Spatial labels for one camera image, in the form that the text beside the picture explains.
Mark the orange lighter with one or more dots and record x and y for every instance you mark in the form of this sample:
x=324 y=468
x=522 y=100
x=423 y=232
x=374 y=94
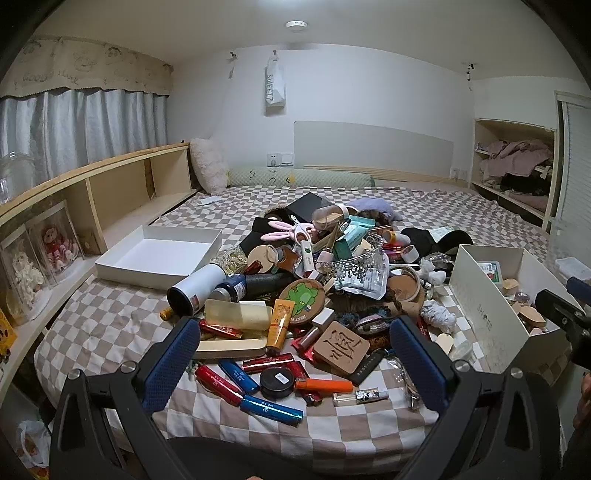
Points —
x=323 y=384

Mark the pile of clothes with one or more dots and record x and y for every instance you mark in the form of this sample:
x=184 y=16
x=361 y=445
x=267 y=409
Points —
x=512 y=157

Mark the orange hand cream tube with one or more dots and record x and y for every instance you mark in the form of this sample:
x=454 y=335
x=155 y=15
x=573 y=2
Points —
x=280 y=323

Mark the yellow box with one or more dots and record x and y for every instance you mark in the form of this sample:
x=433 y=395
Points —
x=5 y=332

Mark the fluffy white pillow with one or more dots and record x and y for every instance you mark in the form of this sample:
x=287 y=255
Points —
x=207 y=166

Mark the clear case with white doll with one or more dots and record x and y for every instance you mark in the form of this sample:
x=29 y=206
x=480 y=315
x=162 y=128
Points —
x=23 y=272

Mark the wooden bedside shelf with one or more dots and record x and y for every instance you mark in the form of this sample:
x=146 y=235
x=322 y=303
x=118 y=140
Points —
x=124 y=184

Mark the teal packet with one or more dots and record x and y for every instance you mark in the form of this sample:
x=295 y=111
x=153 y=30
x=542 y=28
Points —
x=358 y=226

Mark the ceiling light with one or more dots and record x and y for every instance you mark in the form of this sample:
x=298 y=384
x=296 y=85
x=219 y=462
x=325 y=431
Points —
x=296 y=24

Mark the small white square box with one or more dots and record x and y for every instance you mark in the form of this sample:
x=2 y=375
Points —
x=323 y=316

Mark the long green bolster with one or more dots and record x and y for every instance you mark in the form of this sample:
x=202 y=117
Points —
x=300 y=177

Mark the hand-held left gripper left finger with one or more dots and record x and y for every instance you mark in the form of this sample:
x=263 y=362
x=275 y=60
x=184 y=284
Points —
x=171 y=364

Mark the brown wig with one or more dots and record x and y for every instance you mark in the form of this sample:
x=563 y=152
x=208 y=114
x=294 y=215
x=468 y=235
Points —
x=374 y=216

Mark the small clear perfume vial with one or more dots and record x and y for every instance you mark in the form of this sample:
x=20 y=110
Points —
x=360 y=396

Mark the brown leather piece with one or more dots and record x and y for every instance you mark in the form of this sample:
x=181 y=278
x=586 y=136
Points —
x=287 y=259

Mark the wall socket plate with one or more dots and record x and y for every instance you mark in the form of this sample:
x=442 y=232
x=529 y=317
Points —
x=279 y=159

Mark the black gift box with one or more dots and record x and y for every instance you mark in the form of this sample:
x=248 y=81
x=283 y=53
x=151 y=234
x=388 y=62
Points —
x=307 y=205

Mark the grey curtain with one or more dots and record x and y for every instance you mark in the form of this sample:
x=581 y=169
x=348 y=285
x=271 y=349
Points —
x=69 y=129

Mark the purple plush toy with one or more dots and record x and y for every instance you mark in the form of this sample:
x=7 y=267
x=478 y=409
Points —
x=374 y=207

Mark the black pouch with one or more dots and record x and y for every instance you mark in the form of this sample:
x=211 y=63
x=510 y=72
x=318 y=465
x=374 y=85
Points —
x=258 y=230

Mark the black cap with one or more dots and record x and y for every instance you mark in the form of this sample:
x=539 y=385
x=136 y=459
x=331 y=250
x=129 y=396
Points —
x=429 y=240

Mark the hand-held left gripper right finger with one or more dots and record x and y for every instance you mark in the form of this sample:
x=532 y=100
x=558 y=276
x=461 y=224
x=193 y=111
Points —
x=418 y=369

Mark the pink bunny-ear scissors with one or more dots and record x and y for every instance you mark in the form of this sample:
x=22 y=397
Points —
x=277 y=230

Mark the brown embossed square coaster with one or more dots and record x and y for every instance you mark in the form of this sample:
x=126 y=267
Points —
x=339 y=348

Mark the white headboard panel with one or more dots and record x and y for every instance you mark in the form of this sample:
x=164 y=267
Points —
x=369 y=147

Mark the black round compact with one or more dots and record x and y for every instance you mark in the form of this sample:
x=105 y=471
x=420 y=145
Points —
x=277 y=382

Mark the pink lipstick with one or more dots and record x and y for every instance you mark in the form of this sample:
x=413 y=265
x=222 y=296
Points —
x=307 y=338

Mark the white embroidery hoop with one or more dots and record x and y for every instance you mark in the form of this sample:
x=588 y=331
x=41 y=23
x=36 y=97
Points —
x=404 y=286

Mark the green white card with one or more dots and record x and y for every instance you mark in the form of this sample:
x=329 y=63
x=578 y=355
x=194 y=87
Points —
x=490 y=271

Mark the bag of gold beads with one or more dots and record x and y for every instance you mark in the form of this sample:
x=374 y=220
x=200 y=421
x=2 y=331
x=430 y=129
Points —
x=233 y=259

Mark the white shallow cardboard box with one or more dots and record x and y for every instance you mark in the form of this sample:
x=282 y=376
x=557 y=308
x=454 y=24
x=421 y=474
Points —
x=157 y=254

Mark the brown blue crochet piece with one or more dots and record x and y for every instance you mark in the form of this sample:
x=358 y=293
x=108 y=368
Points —
x=364 y=318

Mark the black slim case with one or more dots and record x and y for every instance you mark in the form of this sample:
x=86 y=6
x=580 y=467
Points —
x=367 y=367

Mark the white storage box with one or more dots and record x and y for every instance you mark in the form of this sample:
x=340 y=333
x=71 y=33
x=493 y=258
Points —
x=572 y=267

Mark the beige makeup sponge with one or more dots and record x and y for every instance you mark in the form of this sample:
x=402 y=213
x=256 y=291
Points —
x=511 y=285
x=531 y=317

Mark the person's right forearm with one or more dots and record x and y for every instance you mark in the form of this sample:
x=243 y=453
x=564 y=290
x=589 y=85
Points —
x=584 y=406

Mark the hanging white paper bag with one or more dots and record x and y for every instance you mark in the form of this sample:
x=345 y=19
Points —
x=274 y=92

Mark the white green lip balm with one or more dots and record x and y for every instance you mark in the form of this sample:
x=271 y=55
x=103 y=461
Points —
x=307 y=261

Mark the red foil stick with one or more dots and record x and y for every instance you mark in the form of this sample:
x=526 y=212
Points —
x=221 y=328

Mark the printed curtain valance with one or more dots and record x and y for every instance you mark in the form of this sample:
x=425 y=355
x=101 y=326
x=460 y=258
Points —
x=92 y=64

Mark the white steel tumbler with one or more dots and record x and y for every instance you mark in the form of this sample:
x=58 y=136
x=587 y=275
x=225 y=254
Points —
x=196 y=286

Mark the beige oblong wooden case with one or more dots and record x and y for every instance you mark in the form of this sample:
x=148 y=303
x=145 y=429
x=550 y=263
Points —
x=228 y=347

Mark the white paper sheet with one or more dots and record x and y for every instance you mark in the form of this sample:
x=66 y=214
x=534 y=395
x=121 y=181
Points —
x=207 y=201

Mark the navy blue bottle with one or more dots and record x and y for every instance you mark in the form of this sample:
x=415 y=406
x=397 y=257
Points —
x=233 y=286

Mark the white plastic bag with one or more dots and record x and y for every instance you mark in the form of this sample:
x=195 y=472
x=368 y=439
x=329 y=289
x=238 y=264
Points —
x=32 y=443

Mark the white shoe box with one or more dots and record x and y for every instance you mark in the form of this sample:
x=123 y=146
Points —
x=489 y=314

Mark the clear case with red doll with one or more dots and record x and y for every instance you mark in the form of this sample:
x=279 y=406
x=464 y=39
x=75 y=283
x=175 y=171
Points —
x=57 y=244

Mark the round frog print tin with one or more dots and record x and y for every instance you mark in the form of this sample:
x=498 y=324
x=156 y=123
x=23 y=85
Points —
x=302 y=300

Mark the cream plastic case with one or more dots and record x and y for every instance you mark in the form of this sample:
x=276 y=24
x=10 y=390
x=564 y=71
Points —
x=238 y=314

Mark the dark green box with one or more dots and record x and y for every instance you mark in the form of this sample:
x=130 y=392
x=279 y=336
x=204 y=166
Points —
x=344 y=248

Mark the glass jar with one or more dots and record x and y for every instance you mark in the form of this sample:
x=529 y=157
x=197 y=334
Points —
x=14 y=180

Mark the crumpled white tissue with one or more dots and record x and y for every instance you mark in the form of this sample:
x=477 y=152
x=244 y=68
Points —
x=438 y=316

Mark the black tube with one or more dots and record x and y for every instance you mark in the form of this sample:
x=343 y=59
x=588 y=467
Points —
x=268 y=284

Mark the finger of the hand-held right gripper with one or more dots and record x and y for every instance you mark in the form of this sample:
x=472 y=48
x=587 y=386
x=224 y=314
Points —
x=579 y=285

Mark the blue cosmetic tube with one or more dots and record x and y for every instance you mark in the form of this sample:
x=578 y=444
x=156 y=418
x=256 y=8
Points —
x=270 y=410
x=238 y=373

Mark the small yellow bottle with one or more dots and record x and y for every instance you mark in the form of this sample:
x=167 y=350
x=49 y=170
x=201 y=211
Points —
x=166 y=314

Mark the window blind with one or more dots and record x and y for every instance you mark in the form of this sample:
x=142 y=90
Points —
x=577 y=161

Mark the wooden wardrobe shelf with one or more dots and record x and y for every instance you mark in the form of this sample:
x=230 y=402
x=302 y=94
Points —
x=480 y=138

